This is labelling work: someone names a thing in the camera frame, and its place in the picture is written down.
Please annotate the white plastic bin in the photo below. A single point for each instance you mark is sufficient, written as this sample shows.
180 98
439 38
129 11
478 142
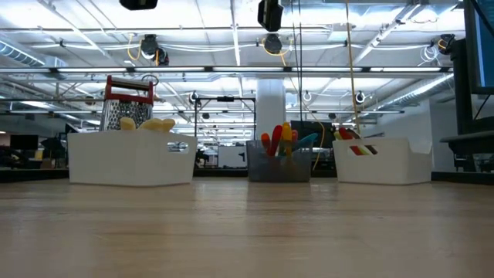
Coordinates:
386 166
116 158

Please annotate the white square pillar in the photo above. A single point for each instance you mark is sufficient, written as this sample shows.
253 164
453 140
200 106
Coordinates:
270 108

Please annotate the black background rig frame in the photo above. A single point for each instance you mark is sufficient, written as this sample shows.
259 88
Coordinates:
225 99

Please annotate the black background monitor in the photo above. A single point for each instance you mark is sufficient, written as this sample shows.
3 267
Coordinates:
326 133

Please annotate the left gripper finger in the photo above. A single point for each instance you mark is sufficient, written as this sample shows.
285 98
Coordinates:
138 4

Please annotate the white background box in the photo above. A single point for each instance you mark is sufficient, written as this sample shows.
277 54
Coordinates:
230 156

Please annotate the red silicone spoon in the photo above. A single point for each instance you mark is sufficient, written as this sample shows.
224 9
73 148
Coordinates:
344 134

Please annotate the blue silicone spatula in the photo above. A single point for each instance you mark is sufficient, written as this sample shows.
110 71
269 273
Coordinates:
308 141

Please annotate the grey computer desk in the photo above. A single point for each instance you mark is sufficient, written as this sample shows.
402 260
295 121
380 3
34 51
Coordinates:
469 141

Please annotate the red silicone spatula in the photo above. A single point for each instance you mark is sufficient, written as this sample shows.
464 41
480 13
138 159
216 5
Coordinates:
276 137

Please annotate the computer monitor blue screen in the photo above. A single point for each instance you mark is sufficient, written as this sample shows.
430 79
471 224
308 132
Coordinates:
482 42

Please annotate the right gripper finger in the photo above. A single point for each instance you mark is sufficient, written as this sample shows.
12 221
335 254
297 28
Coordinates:
270 14

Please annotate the grey plastic bin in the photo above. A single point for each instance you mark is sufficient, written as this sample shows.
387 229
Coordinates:
266 168

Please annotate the yellow silicone spatula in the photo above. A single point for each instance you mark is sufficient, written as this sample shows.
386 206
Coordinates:
286 133

